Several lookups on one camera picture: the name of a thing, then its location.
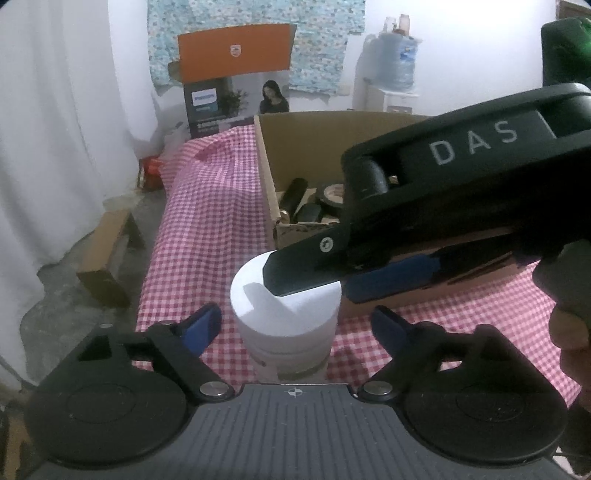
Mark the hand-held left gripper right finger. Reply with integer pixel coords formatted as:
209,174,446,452
358,305,536,402

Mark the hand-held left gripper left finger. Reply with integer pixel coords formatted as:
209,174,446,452
76,302,236,402

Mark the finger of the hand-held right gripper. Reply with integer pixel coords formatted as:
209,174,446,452
344,227,523,305
262,223,351,297

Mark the white lidded supplement bottle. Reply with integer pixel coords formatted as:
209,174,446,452
229,251,343,382

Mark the black hand grip exerciser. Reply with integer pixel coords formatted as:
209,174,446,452
279,178,324,225

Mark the black tape roll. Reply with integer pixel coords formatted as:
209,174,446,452
316,182,347,217

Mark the brown cardboard box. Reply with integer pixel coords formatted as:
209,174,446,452
254,111,543,319

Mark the person's right hand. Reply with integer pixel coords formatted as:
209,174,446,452
531,240,591,386

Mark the pink checkered tablecloth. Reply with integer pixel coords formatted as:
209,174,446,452
136,124,583,398

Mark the white water dispenser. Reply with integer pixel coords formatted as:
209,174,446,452
353,76,420,114

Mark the red container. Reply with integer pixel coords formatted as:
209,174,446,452
137,157,165,193

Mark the orange printed appliance box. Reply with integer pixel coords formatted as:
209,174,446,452
167,23,297,139

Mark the white curtain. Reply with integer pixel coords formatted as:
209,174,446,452
0,0,160,384

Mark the blue floral wall cloth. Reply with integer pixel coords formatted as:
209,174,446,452
148,0,366,96

